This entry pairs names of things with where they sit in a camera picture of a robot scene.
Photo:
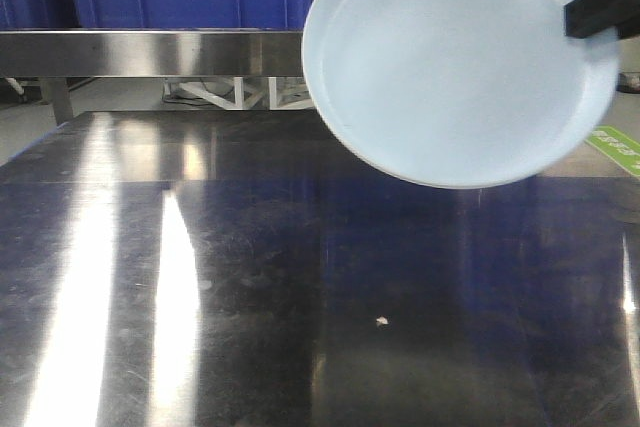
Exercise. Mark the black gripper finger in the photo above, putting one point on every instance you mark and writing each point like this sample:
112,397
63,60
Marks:
585,18

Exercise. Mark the green floor sign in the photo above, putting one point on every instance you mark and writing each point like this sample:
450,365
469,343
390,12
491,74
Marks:
617,146

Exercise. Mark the white metal frame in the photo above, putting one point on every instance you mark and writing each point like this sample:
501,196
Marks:
238,93

